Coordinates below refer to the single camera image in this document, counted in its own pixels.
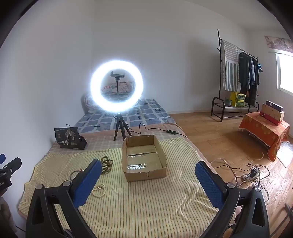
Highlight bubble wrap sheet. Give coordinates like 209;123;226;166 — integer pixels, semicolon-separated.
276;141;293;168

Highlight red flat box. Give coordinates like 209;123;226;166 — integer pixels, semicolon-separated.
259;111;282;126

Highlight striped hanging cloth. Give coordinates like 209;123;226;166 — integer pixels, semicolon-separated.
222;40;241;91

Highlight black metal clothes rack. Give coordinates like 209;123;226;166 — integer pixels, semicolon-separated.
211;29;260;123

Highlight white ring light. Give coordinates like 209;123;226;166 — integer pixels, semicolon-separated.
90;60;144;113

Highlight black ring light cable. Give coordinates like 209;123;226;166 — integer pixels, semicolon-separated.
125;123;188;139

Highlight cream bead bracelet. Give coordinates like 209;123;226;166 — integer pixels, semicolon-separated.
92;184;106;197

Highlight dark purple long box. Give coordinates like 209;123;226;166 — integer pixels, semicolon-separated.
266;100;284;112

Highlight black hanging coat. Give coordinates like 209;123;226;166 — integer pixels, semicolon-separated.
238;52;250;92

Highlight cardboard box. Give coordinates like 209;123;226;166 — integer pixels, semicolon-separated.
121;135;167;182

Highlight pink plaid blanket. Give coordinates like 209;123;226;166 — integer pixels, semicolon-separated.
49;124;190;154

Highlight tangled floor cables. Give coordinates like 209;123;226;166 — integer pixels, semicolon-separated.
209;153;272;204

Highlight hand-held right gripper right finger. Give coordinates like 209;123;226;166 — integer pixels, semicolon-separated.
195;161;270;238

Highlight black printed bag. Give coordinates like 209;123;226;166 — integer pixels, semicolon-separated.
54;127;88;150

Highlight black phone holder clamp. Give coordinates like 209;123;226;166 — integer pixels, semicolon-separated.
110;71;126;81

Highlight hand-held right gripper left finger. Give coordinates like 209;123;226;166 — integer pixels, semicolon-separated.
26;159;103;238

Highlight yellow striped blanket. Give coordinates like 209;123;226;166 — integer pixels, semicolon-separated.
18;146;236;238

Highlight beige flat box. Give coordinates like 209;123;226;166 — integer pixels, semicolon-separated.
262;104;285;122

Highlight blue patterned bed sheet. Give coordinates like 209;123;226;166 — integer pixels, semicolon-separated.
74;99;177;134

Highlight dark denim hanging jacket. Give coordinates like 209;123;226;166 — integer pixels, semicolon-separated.
248;56;260;107

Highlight yellow plastic crate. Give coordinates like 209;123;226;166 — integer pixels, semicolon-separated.
230;92;246;107

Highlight orange cloth covered table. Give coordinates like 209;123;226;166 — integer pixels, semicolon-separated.
238;111;291;162

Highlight wooden bead necklace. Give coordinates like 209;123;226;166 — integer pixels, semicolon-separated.
101;156;114;175

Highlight bright window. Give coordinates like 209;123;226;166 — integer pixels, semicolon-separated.
275;52;293;95

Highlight floral curtain valance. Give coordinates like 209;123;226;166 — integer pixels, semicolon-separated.
264;35;293;51

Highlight red string bracelet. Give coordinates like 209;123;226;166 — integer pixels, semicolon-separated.
69;169;84;182

